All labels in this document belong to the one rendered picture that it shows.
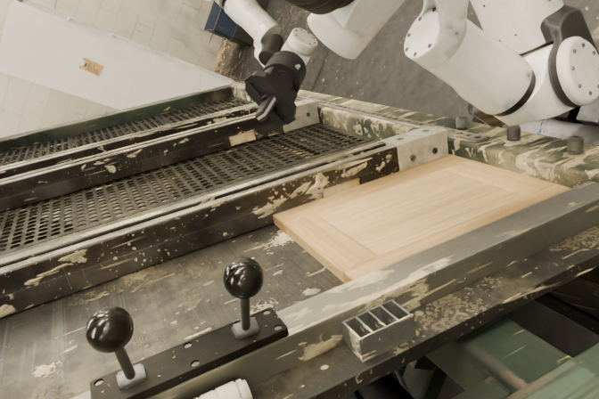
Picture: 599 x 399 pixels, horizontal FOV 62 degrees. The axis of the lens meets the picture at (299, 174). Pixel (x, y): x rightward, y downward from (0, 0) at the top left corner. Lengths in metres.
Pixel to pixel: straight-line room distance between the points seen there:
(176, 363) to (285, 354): 0.11
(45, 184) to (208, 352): 0.96
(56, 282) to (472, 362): 0.61
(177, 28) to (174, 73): 1.45
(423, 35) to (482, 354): 0.36
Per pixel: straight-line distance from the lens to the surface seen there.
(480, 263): 0.67
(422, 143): 1.03
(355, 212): 0.86
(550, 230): 0.75
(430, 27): 0.55
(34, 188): 1.44
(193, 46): 6.20
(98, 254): 0.85
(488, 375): 0.63
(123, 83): 4.74
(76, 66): 4.71
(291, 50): 1.13
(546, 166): 0.92
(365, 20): 0.49
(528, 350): 0.64
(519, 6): 0.64
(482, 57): 0.56
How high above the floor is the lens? 1.63
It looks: 28 degrees down
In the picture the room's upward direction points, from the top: 73 degrees counter-clockwise
